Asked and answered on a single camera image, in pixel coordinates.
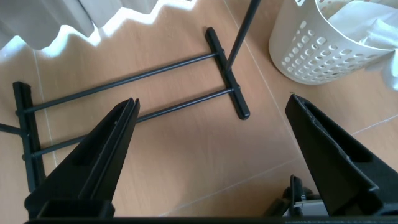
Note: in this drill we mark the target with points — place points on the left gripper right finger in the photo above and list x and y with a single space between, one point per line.
335 174

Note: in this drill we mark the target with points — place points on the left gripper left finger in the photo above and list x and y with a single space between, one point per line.
59 193

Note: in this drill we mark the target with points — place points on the black clothes rack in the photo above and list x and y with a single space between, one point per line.
230 81

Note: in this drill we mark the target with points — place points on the white laundry basket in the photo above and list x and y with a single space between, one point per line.
286 37

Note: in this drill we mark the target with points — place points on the white garment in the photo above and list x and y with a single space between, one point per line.
367 21

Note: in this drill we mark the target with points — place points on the beige curtain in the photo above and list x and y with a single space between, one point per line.
46 18

